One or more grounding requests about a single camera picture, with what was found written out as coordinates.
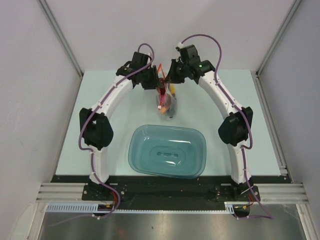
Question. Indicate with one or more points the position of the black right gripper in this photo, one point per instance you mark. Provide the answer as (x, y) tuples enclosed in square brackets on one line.
[(171, 77)]

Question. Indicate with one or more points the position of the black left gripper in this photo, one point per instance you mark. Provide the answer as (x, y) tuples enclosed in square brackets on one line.
[(155, 80)]

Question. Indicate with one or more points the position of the clear zip bag orange seal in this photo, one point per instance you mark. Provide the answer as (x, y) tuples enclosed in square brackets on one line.
[(166, 98)]

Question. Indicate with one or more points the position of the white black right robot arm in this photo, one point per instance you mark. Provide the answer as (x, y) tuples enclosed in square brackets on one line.
[(235, 130)]

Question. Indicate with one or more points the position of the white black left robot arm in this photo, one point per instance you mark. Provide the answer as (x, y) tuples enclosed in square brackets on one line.
[(96, 132)]

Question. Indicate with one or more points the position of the teal transparent plastic tub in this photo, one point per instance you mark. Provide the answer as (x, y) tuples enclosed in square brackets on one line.
[(168, 151)]

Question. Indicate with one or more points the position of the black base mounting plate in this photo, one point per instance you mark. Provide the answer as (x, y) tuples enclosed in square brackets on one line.
[(168, 205)]

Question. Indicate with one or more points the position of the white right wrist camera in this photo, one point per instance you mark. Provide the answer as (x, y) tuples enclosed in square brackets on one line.
[(179, 46)]

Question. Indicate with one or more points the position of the aluminium corner rail right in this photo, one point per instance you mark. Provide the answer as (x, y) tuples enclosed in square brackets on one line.
[(279, 35)]

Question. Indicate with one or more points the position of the aluminium corner rail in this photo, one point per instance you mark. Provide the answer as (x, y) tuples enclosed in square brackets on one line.
[(279, 35), (49, 15)]

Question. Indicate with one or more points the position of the aluminium corner rail left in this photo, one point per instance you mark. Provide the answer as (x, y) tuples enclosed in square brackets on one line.
[(49, 15)]

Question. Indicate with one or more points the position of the aluminium front rail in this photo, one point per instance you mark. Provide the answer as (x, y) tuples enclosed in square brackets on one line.
[(281, 193)]

